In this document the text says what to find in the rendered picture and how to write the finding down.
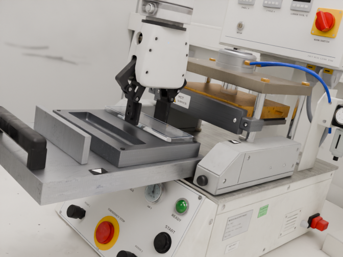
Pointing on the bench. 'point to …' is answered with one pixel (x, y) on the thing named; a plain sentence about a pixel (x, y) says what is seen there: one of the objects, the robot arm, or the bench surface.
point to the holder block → (125, 139)
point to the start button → (161, 242)
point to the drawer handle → (24, 139)
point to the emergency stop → (104, 232)
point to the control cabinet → (291, 53)
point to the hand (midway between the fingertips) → (147, 113)
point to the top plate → (237, 71)
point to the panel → (136, 219)
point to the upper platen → (242, 101)
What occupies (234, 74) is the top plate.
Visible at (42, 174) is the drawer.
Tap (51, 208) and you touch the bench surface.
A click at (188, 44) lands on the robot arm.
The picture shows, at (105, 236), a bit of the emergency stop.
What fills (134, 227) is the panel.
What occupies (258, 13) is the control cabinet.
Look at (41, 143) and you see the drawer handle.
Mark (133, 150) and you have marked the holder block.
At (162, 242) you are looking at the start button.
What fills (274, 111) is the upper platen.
